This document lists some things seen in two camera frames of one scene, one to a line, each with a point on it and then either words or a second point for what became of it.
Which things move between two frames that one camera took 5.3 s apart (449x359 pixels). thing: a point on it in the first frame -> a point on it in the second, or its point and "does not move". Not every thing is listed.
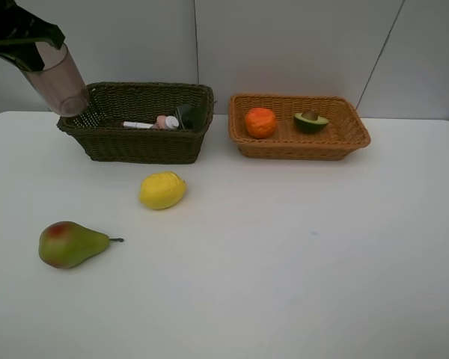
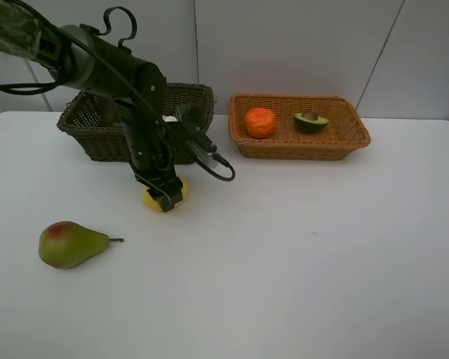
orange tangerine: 260,122 does not move
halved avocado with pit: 310,122 does not move
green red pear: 63,244 does not move
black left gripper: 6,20 -> 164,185
